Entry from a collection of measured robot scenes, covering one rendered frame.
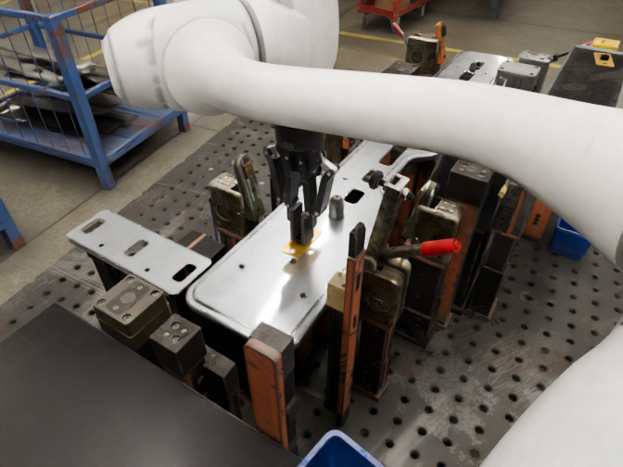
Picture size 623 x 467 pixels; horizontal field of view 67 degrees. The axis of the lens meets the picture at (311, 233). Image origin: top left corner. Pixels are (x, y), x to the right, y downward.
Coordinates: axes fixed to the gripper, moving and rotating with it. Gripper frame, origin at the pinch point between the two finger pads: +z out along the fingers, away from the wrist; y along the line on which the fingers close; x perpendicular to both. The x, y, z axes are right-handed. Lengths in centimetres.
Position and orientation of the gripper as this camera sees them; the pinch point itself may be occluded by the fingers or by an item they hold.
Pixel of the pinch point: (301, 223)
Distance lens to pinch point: 82.2
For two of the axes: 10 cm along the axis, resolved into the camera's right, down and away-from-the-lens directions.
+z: 0.0, 7.6, 6.5
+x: 5.3, -5.5, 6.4
